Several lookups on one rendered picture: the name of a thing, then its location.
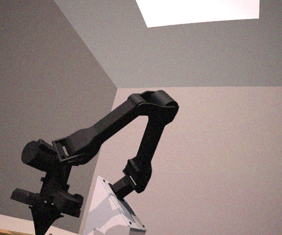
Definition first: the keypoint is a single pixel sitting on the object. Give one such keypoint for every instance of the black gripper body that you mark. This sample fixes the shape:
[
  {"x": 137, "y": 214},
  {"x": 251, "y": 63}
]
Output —
[{"x": 37, "y": 200}]

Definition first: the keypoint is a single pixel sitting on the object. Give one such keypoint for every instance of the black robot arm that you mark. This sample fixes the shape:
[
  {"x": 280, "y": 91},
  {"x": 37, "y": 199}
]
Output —
[{"x": 84, "y": 144}]

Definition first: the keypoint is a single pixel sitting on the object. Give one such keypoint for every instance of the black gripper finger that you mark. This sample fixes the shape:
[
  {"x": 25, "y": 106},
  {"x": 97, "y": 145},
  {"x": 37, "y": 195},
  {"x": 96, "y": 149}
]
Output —
[
  {"x": 50, "y": 220},
  {"x": 39, "y": 219}
]

